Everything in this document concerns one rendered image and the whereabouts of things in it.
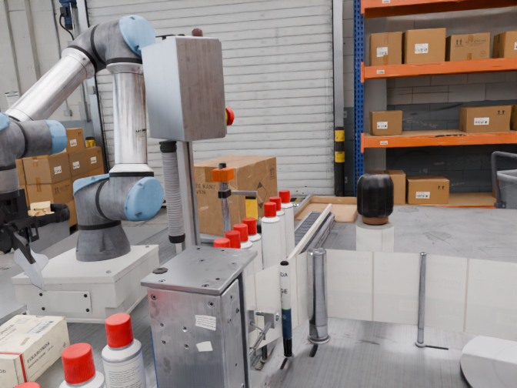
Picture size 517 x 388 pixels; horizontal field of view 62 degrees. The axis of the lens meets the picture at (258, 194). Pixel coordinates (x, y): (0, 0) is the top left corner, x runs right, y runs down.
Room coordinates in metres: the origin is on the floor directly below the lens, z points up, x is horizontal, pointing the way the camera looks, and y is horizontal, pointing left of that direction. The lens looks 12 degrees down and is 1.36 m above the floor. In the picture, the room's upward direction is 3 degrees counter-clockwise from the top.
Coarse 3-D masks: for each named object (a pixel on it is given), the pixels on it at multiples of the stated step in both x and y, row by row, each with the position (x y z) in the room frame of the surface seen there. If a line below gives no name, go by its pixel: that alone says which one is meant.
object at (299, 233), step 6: (312, 216) 1.68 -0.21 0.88; (318, 216) 1.68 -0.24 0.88; (306, 222) 1.60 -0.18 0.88; (312, 222) 1.59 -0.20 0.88; (324, 222) 1.59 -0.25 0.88; (300, 228) 1.53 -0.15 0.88; (306, 228) 1.53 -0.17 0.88; (318, 228) 1.52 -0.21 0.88; (300, 234) 1.46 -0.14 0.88; (300, 240) 1.39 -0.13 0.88; (306, 246) 1.33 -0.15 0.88
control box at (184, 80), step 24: (144, 48) 0.93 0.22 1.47; (168, 48) 0.83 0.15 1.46; (192, 48) 0.83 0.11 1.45; (216, 48) 0.86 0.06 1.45; (144, 72) 0.94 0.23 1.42; (168, 72) 0.84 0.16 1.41; (192, 72) 0.82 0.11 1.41; (216, 72) 0.85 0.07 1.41; (168, 96) 0.85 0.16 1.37; (192, 96) 0.82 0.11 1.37; (216, 96) 0.85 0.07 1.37; (168, 120) 0.86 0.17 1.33; (192, 120) 0.82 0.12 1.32; (216, 120) 0.85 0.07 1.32
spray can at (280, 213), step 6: (270, 198) 1.17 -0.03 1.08; (276, 198) 1.17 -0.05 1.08; (276, 204) 1.16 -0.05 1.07; (276, 210) 1.16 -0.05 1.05; (282, 216) 1.16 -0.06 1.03; (282, 222) 1.16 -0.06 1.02; (282, 228) 1.16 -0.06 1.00; (282, 234) 1.16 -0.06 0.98; (282, 240) 1.15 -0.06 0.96; (282, 246) 1.15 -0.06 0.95; (282, 252) 1.15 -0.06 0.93; (282, 258) 1.15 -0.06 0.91
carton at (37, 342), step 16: (16, 320) 0.88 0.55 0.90; (32, 320) 0.87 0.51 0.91; (48, 320) 0.87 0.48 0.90; (64, 320) 0.88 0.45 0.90; (0, 336) 0.81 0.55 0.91; (16, 336) 0.81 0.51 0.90; (32, 336) 0.80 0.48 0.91; (48, 336) 0.82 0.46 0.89; (64, 336) 0.87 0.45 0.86; (0, 352) 0.75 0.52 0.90; (16, 352) 0.75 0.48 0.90; (32, 352) 0.77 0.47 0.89; (48, 352) 0.82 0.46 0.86; (0, 368) 0.73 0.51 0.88; (16, 368) 0.73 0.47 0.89; (32, 368) 0.77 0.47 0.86; (0, 384) 0.73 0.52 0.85; (16, 384) 0.73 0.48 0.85
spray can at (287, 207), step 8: (280, 192) 1.25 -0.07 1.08; (288, 192) 1.25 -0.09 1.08; (288, 200) 1.24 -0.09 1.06; (288, 208) 1.23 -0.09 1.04; (288, 216) 1.23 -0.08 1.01; (288, 224) 1.23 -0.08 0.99; (288, 232) 1.23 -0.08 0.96; (288, 240) 1.23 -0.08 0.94; (288, 248) 1.23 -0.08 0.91; (288, 256) 1.23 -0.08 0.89
